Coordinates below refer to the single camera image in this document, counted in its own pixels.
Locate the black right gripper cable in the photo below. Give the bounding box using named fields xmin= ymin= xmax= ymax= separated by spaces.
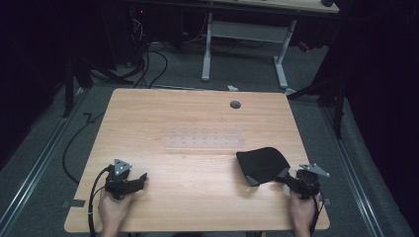
xmin=308 ymin=191 xmax=326 ymax=237

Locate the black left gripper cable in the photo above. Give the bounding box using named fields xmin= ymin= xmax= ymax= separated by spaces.
xmin=86 ymin=165 xmax=113 ymax=237

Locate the black metal stand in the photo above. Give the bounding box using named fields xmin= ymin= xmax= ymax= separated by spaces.
xmin=61 ymin=54 xmax=134 ymax=119
xmin=287 ymin=73 xmax=348 ymax=140

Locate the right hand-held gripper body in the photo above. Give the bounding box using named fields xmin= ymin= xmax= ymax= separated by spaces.
xmin=293 ymin=163 xmax=331 ymax=200

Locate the grey tape strip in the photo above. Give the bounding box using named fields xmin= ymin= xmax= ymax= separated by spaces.
xmin=61 ymin=198 xmax=87 ymax=209

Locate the person's left hand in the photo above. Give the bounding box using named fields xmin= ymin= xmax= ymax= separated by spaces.
xmin=97 ymin=189 xmax=136 ymax=237

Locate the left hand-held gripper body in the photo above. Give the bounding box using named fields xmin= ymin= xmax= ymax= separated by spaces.
xmin=104 ymin=158 xmax=142 ymax=200

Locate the dark computer tower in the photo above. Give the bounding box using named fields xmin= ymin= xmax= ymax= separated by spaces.
xmin=107 ymin=4 xmax=147 ymax=71

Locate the clear plastic tray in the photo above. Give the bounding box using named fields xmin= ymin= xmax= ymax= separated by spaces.
xmin=163 ymin=123 xmax=246 ymax=150

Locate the black cloth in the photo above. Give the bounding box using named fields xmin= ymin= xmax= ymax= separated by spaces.
xmin=235 ymin=146 xmax=292 ymax=188

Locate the grey metal floor rail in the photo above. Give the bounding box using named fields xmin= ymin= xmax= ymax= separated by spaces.
xmin=0 ymin=88 xmax=87 ymax=235
xmin=320 ymin=107 xmax=386 ymax=237

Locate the person's right hand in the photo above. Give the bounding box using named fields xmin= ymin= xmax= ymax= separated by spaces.
xmin=289 ymin=191 xmax=322 ymax=237

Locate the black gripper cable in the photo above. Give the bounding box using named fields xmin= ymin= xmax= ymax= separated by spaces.
xmin=86 ymin=165 xmax=113 ymax=237
xmin=308 ymin=191 xmax=326 ymax=237

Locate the bundle of black cables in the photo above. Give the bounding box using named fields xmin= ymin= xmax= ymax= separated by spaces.
xmin=129 ymin=18 xmax=169 ymax=90

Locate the black floor cable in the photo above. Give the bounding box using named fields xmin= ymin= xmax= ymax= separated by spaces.
xmin=61 ymin=112 xmax=106 ymax=186

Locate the white metal desk frame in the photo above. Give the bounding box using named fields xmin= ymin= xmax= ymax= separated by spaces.
xmin=201 ymin=12 xmax=298 ymax=97

